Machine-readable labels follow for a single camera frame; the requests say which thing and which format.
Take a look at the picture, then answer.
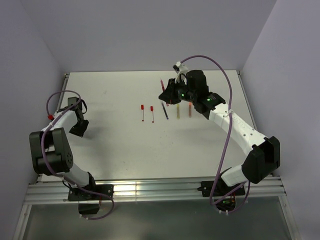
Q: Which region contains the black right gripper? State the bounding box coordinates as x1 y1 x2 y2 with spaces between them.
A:
159 77 197 105

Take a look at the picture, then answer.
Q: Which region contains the pink pen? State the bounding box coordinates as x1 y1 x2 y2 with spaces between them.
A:
160 79 169 107

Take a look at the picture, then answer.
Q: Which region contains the yellow highlighter pen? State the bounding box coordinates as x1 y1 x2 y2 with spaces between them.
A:
176 104 180 120

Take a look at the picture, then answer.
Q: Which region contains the purple pen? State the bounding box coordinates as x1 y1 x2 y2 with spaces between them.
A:
161 102 169 120

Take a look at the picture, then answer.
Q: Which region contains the orange red pen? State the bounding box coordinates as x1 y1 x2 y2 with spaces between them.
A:
188 102 193 118

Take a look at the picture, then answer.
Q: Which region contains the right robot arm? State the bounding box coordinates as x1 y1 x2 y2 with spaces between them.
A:
158 70 281 195

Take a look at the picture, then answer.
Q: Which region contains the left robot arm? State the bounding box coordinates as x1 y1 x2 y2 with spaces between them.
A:
29 96 98 200

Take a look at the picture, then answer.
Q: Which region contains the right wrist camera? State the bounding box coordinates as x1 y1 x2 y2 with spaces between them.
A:
173 61 189 83

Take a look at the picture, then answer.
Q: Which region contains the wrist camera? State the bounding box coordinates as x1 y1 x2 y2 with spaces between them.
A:
47 114 55 121
173 61 189 83

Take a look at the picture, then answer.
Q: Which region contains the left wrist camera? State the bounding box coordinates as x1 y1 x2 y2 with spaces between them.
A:
47 114 55 121

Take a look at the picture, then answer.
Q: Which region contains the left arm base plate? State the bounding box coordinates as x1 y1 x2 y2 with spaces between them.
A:
67 184 114 202

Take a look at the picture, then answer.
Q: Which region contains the aluminium rail frame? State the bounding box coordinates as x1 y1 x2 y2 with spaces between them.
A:
12 71 301 240

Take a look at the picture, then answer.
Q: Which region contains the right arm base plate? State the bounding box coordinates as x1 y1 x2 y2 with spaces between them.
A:
197 179 246 197

